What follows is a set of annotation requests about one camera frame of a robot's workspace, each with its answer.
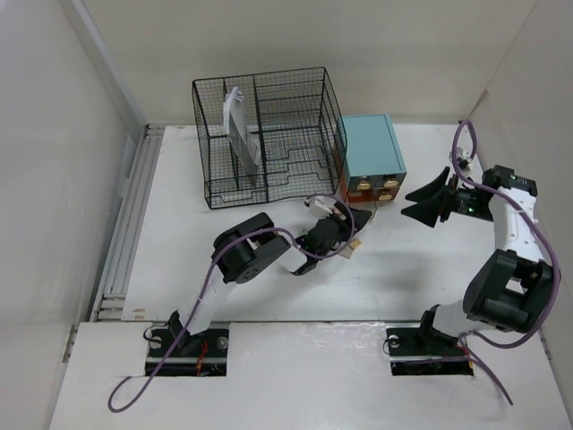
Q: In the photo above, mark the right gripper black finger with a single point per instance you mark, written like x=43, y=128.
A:
x=431, y=189
x=428, y=212

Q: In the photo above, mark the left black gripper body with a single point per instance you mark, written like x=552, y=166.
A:
x=343, y=234

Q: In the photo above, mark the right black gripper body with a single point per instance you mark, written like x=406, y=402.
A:
x=467, y=202

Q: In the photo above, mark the small wooden block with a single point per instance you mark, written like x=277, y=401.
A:
x=355, y=244

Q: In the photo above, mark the teal and orange drawer box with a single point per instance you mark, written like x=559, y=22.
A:
x=374, y=168

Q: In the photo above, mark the black setup guide booklet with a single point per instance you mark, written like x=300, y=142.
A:
x=245, y=145

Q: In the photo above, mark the grey eraser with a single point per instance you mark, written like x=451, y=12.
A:
x=346, y=253

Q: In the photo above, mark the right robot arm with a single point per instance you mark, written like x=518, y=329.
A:
x=515, y=289

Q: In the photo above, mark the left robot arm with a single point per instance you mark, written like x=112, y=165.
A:
x=244, y=251

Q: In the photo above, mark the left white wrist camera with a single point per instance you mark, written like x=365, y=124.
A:
x=322, y=206

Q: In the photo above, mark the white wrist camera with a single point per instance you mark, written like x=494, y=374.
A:
x=462, y=159
x=322, y=206

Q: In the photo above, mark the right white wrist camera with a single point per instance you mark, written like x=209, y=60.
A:
x=462, y=159

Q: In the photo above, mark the black wire mesh organizer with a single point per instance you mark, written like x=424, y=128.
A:
x=296, y=117

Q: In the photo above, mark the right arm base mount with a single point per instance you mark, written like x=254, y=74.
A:
x=412, y=353

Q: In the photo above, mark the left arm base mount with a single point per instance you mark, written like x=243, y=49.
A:
x=206, y=358

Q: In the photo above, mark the aluminium rail frame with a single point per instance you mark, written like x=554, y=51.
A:
x=108, y=298

